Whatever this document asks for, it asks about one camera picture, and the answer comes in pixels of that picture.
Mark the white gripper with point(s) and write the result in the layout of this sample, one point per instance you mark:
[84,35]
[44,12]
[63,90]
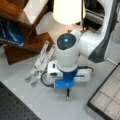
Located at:
[61,80]

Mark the black grey storage box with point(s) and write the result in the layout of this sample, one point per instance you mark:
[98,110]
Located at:
[104,104]

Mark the black ballpoint pen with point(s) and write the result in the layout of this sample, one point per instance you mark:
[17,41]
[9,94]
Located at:
[68,94]

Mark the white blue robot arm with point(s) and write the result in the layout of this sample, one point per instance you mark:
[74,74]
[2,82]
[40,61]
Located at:
[64,71]

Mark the blue book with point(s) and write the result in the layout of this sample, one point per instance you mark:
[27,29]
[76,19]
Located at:
[10,33]

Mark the wooden shelf unit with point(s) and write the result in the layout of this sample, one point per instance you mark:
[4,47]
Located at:
[27,14]

